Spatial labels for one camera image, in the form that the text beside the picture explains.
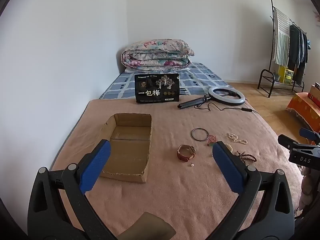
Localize yellow box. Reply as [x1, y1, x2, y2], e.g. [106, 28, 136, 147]
[278, 66, 294, 84]

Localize blue plaid bed sheet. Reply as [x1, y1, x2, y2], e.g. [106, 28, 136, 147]
[99, 62, 232, 100]

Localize brown wooden bead necklace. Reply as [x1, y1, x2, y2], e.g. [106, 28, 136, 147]
[236, 151, 257, 163]

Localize thin dark bangle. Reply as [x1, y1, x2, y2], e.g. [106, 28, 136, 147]
[191, 128, 208, 141]

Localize black power cable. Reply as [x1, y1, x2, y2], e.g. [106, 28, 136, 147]
[200, 102, 258, 114]

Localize pink floral clothing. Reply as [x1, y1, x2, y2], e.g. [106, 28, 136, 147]
[297, 165, 316, 214]

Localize cardboard box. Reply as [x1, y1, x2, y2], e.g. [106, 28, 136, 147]
[98, 113, 153, 183]

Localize tan and red box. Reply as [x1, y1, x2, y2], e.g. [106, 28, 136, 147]
[308, 82, 320, 101]

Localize striped hanging towel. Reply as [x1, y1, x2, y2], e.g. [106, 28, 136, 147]
[272, 7, 291, 65]

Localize pink blanket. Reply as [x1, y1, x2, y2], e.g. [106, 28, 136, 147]
[50, 99, 304, 240]

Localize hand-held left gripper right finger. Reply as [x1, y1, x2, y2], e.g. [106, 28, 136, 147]
[212, 141, 295, 240]

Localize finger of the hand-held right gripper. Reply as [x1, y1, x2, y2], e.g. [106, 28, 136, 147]
[278, 134, 320, 152]
[299, 127, 320, 142]

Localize black clothes rack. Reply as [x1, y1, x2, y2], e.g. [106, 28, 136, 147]
[257, 0, 308, 98]

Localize red strap wrist watch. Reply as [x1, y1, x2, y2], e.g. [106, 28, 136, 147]
[177, 144, 197, 160]

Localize black snack bag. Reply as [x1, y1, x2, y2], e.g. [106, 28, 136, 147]
[134, 73, 181, 103]

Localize dark hanging clothes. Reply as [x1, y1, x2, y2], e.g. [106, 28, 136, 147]
[287, 24, 312, 85]

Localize folded floral quilt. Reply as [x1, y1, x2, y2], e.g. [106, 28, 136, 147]
[121, 39, 195, 71]

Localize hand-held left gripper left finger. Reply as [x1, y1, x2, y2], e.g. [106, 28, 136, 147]
[27, 139, 118, 240]

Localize white pearl bracelet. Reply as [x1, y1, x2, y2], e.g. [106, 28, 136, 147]
[227, 132, 248, 145]

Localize orange covered furniture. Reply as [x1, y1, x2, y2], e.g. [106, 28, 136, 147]
[286, 92, 320, 132]

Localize ring light with tripod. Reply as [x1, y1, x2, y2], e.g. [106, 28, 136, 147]
[177, 85, 246, 109]

